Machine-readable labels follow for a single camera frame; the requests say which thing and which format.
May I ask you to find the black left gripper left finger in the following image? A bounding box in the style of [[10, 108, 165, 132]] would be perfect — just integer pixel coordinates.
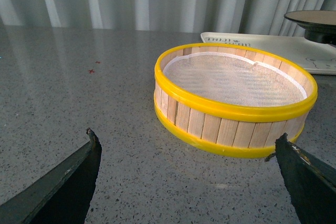
[[1, 128, 102, 223]]

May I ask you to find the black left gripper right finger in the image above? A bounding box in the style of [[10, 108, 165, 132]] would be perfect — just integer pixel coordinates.
[[265, 133, 335, 223]]

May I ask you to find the black rimmed tan plate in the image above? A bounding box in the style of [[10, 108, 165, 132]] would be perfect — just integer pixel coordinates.
[[284, 10, 335, 46]]

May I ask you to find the white bear tray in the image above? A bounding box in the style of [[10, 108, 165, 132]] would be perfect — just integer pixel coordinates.
[[201, 32, 335, 76]]

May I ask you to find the yellow rimmed bamboo steamer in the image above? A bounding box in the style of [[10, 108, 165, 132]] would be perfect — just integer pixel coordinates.
[[154, 43, 318, 158]]

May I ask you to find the white steamer cloth liner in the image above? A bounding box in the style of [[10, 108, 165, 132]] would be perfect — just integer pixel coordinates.
[[163, 52, 307, 107]]

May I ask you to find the grey pleated curtain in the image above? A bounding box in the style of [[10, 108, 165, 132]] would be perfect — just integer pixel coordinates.
[[1, 0, 335, 36]]

